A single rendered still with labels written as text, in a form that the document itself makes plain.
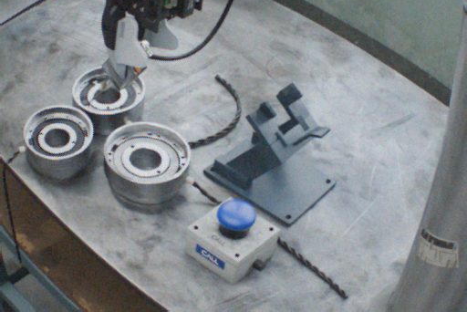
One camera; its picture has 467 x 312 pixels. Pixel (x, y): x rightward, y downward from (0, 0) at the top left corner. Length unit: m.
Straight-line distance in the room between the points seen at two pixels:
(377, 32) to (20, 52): 1.70
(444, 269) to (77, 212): 0.55
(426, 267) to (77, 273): 0.78
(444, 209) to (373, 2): 2.19
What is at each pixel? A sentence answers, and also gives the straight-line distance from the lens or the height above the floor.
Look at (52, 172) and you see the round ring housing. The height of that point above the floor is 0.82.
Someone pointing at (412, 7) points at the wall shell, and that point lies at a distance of 2.51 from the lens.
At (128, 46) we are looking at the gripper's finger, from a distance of 0.84.
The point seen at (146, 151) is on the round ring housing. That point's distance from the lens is 0.94.
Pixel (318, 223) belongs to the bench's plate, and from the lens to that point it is 0.92.
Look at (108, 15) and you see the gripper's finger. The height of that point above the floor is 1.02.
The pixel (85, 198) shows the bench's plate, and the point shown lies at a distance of 0.91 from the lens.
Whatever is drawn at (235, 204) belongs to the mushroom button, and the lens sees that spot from 0.82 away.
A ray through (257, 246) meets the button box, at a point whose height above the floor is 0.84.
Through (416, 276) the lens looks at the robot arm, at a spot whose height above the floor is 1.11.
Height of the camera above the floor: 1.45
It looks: 40 degrees down
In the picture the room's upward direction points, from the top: 9 degrees clockwise
